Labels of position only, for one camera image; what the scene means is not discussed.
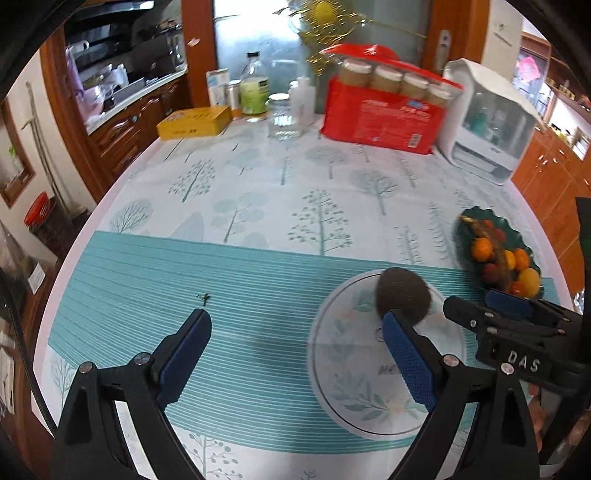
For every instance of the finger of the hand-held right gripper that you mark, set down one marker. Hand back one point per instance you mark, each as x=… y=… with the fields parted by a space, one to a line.
x=466 y=314
x=508 y=303

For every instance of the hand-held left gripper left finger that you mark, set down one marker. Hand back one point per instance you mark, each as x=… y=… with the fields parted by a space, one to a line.
x=184 y=360

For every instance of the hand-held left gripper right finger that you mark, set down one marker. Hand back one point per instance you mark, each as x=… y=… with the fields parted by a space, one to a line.
x=411 y=364

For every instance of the red lychee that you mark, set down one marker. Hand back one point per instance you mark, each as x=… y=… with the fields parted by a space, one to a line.
x=491 y=273

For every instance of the small tangerine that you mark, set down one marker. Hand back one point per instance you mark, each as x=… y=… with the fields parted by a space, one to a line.
x=521 y=259

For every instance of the white floral plate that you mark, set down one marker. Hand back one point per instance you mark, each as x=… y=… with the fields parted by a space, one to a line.
x=360 y=369

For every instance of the large orange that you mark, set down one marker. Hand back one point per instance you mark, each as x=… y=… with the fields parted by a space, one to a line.
x=482 y=249

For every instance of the brown fuzzy kiwi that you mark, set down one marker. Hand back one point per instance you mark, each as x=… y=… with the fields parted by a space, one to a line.
x=401 y=290

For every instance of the small red fruit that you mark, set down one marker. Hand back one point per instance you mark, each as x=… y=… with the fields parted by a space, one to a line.
x=500 y=235

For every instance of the dark green scalloped plate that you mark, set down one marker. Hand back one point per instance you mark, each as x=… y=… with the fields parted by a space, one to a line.
x=463 y=234

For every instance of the person's right hand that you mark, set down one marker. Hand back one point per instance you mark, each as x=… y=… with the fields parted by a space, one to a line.
x=538 y=415

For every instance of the yellow orange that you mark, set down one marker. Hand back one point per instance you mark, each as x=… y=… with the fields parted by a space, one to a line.
x=528 y=281

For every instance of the dark brown fruit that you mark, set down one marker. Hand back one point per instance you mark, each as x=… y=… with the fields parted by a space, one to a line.
x=482 y=228

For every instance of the tree print tablecloth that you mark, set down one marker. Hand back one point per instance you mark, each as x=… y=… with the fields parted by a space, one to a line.
x=258 y=277

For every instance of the red carton box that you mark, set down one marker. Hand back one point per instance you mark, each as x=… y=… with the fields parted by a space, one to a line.
x=383 y=120

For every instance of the white countertop appliance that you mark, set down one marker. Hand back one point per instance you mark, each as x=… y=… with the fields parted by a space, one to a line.
x=496 y=85

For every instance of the wooden shelf unit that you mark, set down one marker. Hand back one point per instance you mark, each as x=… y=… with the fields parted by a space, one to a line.
x=568 y=92

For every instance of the glass jar with white lid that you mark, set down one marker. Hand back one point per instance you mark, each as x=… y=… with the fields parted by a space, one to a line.
x=415 y=86
x=355 y=74
x=438 y=94
x=387 y=79

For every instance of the wooden kitchen base cabinets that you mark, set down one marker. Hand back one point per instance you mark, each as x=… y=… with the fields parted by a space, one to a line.
x=134 y=134

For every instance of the yellow flat box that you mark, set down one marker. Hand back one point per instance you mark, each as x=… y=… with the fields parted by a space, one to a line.
x=194 y=122

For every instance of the empty clear glass jar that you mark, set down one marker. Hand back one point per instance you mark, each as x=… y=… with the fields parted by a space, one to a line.
x=282 y=120

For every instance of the white plastic bottle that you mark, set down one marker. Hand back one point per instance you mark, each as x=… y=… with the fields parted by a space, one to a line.
x=302 y=99

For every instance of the clear bottle with green label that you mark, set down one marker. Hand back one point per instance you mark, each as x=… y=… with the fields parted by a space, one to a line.
x=254 y=97

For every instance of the small white blue carton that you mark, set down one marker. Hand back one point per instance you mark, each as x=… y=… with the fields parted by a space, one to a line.
x=217 y=87

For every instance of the tall clear glass container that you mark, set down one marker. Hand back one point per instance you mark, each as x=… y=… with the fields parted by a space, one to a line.
x=282 y=74

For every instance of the black range hood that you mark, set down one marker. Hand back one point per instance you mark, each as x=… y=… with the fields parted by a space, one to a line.
x=111 y=9

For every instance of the pink wall decoration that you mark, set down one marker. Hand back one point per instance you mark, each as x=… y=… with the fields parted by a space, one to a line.
x=528 y=69

